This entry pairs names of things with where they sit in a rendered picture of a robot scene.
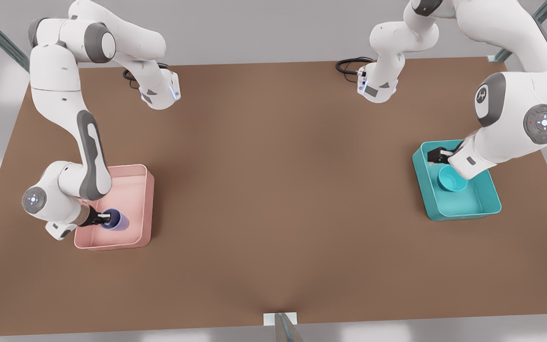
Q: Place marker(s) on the purple cup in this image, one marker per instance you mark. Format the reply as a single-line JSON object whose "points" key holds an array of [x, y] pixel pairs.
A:
{"points": [[114, 221]]}

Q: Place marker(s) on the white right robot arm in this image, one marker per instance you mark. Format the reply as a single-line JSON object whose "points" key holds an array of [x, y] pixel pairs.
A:
{"points": [[60, 90]]}

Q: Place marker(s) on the teal plastic box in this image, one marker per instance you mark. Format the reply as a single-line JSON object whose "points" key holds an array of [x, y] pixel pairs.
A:
{"points": [[463, 199]]}

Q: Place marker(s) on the teal bowl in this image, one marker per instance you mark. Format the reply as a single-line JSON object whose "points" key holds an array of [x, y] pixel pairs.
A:
{"points": [[450, 179]]}

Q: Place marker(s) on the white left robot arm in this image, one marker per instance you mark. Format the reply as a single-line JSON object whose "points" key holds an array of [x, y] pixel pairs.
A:
{"points": [[515, 95]]}

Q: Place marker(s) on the pink plastic box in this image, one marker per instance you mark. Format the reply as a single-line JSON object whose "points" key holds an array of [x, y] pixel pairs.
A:
{"points": [[126, 209]]}

